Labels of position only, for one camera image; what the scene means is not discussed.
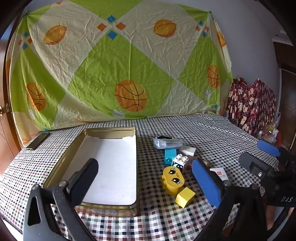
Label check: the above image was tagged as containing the yellow toy brick with face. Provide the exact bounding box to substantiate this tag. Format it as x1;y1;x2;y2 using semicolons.
161;166;185;195

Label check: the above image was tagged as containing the clear plastic floss pick box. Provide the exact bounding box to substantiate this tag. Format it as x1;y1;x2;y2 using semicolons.
153;136;183;150

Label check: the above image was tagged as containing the rose gold mirror case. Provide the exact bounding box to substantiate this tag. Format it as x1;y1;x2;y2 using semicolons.
187;156;210;169

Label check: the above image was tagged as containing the white card box red label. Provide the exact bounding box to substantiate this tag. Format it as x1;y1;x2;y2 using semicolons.
209;167;229;182

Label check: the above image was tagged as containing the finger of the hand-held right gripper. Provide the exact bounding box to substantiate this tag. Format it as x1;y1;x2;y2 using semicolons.
257;139;296;164
239;152;271;179

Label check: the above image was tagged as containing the clear plastic bag with toy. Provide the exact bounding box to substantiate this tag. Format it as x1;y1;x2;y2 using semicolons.
258;112;282;147

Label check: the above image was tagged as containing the person's right hand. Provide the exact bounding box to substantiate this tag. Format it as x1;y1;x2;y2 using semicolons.
266;205;276;230

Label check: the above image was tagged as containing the checkered tablecloth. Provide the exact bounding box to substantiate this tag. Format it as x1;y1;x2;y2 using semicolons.
0;113;280;241

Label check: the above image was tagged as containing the dark wooden door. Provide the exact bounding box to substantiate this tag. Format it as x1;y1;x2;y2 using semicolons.
273;30;296;153

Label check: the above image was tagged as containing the small yellow toy block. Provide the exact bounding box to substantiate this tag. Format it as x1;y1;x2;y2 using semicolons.
175;186;196;208

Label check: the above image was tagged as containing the blue toy brick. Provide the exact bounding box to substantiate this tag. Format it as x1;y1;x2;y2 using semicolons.
164;148;178;166

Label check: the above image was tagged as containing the black remote control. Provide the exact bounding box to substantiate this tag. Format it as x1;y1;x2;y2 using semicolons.
25;132;51;150

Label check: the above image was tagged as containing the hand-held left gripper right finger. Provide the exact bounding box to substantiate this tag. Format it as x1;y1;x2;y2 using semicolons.
191;158;269;241

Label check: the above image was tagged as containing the gold metal tin box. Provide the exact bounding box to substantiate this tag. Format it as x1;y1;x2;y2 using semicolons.
43;127;139;217

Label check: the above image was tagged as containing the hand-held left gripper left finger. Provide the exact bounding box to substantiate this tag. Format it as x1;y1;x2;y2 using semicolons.
23;158;99;241

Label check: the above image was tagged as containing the white toy brick moon print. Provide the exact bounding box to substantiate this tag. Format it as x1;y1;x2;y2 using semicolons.
172;153;189;172

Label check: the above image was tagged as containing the red plaid bear print cloth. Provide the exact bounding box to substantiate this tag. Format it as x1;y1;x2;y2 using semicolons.
225;77;277;140

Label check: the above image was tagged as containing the basketball print bed sheet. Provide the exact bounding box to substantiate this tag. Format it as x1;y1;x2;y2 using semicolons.
9;0;233;144

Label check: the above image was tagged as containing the white plastic case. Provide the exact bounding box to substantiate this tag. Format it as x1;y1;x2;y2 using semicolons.
179;146;196;157

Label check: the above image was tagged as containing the brown wooden door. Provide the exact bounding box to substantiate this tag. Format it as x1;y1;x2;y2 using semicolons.
0;37;26;173

